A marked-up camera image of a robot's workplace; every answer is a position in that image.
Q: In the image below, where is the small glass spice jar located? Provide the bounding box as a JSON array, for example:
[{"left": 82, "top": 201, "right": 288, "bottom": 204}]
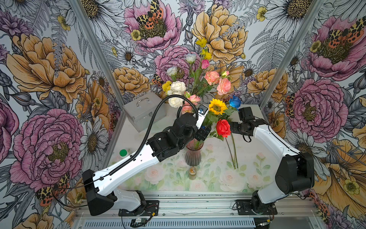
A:
[{"left": 188, "top": 167, "right": 197, "bottom": 180}]

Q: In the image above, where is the small yellow wildflower sprig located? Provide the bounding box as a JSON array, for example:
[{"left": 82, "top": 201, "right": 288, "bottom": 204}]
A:
[{"left": 195, "top": 38, "right": 212, "bottom": 61}]

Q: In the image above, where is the front ribbed glass vase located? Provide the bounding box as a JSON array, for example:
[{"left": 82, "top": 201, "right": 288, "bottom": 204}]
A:
[{"left": 185, "top": 139, "right": 204, "bottom": 167}]

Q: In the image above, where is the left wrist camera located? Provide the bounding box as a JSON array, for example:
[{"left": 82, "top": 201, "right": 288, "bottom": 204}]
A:
[{"left": 196, "top": 105, "right": 209, "bottom": 129}]

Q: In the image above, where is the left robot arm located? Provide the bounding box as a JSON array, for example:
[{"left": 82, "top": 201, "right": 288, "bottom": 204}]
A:
[{"left": 82, "top": 113, "right": 209, "bottom": 216}]

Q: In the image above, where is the green cap white bottle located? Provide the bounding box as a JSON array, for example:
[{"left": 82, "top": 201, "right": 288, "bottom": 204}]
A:
[{"left": 119, "top": 149, "right": 128, "bottom": 158}]

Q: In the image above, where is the large sunflower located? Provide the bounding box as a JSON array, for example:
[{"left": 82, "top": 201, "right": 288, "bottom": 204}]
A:
[{"left": 225, "top": 138, "right": 236, "bottom": 169}]

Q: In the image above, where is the grey metal case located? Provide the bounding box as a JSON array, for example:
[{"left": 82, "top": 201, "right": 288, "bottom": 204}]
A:
[{"left": 123, "top": 92, "right": 162, "bottom": 132}]

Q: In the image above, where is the floral table mat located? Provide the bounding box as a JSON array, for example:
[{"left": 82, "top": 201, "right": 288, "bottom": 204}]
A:
[{"left": 119, "top": 150, "right": 276, "bottom": 193}]

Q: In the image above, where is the white rose bunch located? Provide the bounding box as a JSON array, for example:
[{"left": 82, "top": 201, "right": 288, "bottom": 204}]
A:
[{"left": 162, "top": 66, "right": 186, "bottom": 108}]

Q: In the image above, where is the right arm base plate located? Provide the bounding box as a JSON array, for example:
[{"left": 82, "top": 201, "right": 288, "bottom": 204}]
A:
[{"left": 234, "top": 199, "right": 278, "bottom": 216}]

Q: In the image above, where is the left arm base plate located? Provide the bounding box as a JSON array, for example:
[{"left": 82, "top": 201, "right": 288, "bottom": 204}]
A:
[{"left": 118, "top": 200, "right": 160, "bottom": 217}]

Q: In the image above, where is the aluminium rail frame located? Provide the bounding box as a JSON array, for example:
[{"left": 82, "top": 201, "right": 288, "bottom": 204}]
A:
[{"left": 71, "top": 192, "right": 326, "bottom": 229}]

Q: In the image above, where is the pink rose bunch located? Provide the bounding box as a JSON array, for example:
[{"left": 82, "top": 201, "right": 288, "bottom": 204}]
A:
[{"left": 203, "top": 60, "right": 231, "bottom": 96}]

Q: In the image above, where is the yellow ranunculus flower stem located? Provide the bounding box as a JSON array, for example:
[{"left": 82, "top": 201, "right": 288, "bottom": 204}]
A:
[{"left": 231, "top": 134, "right": 239, "bottom": 169}]

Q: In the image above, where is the red rose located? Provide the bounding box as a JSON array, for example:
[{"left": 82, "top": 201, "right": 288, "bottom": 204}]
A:
[{"left": 213, "top": 119, "right": 231, "bottom": 140}]

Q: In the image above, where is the pink carnation stem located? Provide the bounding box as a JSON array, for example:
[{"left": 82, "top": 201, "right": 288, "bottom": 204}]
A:
[{"left": 181, "top": 91, "right": 202, "bottom": 115}]

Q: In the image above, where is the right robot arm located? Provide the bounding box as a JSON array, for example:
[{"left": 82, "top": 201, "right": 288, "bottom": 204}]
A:
[{"left": 229, "top": 107, "right": 315, "bottom": 214}]

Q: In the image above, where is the blue rose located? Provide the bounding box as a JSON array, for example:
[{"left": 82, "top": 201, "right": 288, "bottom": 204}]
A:
[{"left": 229, "top": 96, "right": 241, "bottom": 110}]

